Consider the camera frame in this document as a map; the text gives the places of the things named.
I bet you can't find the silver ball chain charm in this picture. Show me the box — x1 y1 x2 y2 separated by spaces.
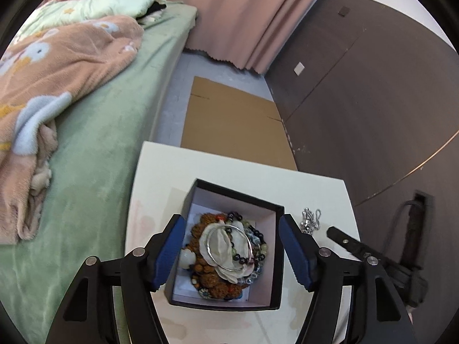
299 208 321 235

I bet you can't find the brown rudraksha bead bracelet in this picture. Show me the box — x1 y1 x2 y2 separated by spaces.
184 212 252 300

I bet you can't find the cream cloth pouch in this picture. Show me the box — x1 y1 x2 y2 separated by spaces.
199 221 254 284

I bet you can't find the green bed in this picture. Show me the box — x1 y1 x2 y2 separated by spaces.
1 2 198 343

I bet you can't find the flat brown cardboard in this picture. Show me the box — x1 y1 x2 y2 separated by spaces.
180 77 297 171

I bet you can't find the dark wooden wardrobe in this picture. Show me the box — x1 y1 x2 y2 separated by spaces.
266 0 458 343

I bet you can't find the pink floral blanket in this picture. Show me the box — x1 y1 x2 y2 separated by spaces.
1 15 143 245

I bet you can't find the pink curtain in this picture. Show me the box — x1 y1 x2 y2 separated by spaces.
170 0 316 74

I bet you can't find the light green pillow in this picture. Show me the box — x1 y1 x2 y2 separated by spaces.
20 0 166 36

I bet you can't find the white wall switch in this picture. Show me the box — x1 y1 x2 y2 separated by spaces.
293 62 305 76

